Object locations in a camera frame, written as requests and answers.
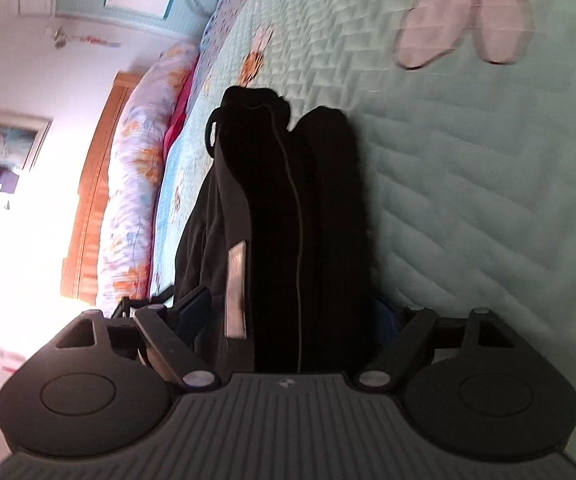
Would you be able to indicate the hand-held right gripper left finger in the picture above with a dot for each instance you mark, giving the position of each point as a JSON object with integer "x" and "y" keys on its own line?
{"x": 195, "y": 310}

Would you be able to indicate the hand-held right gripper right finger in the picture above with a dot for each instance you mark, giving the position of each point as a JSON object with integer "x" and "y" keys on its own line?
{"x": 387, "y": 325}

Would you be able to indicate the black garment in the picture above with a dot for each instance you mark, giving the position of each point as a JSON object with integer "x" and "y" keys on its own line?
{"x": 318, "y": 210}

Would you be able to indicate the floral pillow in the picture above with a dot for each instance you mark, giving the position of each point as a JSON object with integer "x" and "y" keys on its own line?
{"x": 133, "y": 185}

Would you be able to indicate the wooden headboard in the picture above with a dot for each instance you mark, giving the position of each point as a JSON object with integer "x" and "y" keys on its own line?
{"x": 93, "y": 210}

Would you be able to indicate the quilted bee print bedspread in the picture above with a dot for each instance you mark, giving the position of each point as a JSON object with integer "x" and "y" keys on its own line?
{"x": 467, "y": 160}

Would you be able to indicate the pink pillow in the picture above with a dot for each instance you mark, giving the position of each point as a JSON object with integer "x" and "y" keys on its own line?
{"x": 178, "y": 120}

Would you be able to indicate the framed wall picture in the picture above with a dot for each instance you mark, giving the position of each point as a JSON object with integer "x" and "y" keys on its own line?
{"x": 3, "y": 145}

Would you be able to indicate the small wall ornament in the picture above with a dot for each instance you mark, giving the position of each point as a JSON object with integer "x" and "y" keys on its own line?
{"x": 60, "y": 35}

